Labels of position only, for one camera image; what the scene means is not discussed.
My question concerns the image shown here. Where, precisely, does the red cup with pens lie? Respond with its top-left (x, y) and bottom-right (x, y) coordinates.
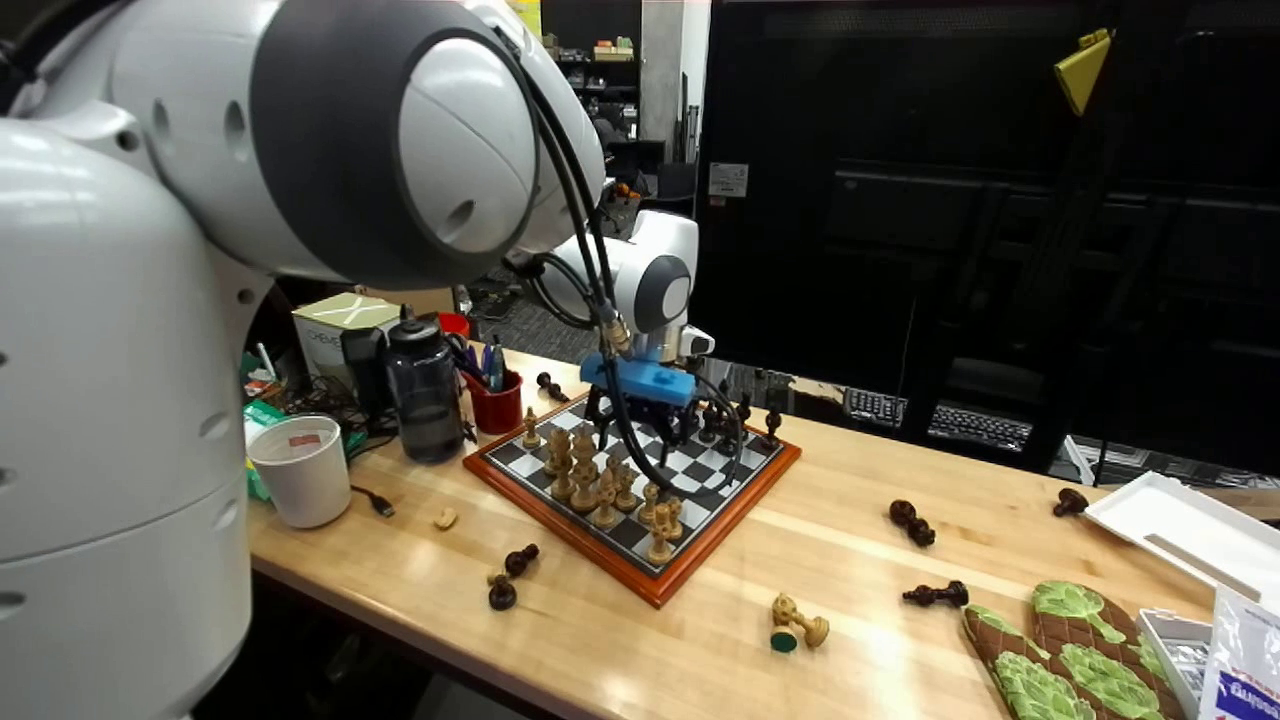
top-left (461, 337), bottom-right (527, 442)

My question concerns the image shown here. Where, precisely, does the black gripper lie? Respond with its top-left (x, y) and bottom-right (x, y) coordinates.
top-left (660, 358), bottom-right (731, 458)

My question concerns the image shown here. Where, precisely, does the black plug with cable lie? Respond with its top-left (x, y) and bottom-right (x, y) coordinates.
top-left (349, 484), bottom-right (400, 526)

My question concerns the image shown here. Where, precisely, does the white paper cup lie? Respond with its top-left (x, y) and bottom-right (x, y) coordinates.
top-left (244, 408), bottom-right (354, 535)

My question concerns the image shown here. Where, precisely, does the yellow hanging tag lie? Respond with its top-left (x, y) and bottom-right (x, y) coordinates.
top-left (1052, 26), bottom-right (1114, 121)

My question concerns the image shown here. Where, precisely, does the white plastic tray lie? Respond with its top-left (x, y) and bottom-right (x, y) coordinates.
top-left (1078, 467), bottom-right (1280, 609)

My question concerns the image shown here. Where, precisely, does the green patterned tray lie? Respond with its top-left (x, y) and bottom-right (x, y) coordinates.
top-left (955, 572), bottom-right (1193, 720)

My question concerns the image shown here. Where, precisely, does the white blue plastic bag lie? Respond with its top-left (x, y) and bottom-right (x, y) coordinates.
top-left (1193, 581), bottom-right (1280, 720)

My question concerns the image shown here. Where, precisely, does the green wipes package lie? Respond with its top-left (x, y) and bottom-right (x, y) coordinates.
top-left (240, 397), bottom-right (290, 509)

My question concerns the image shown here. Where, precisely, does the large black cabinet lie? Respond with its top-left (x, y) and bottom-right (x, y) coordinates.
top-left (687, 0), bottom-right (1280, 480)

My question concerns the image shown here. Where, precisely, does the beige chess piece green base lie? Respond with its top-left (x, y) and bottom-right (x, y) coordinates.
top-left (764, 611), bottom-right (837, 661)

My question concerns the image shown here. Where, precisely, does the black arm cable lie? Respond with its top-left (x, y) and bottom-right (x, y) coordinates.
top-left (511, 31), bottom-right (696, 496)

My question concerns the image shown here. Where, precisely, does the clear plastic container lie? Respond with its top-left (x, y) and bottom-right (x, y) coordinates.
top-left (1135, 603), bottom-right (1219, 700)

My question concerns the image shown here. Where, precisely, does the wooden framed chess board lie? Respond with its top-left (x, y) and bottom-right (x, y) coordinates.
top-left (461, 381), bottom-right (802, 611)

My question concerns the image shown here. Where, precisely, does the white label on cabinet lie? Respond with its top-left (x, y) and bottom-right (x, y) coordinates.
top-left (702, 161), bottom-right (755, 205)

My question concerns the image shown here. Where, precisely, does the Chemex filter box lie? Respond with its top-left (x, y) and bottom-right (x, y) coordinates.
top-left (286, 287), bottom-right (407, 402)

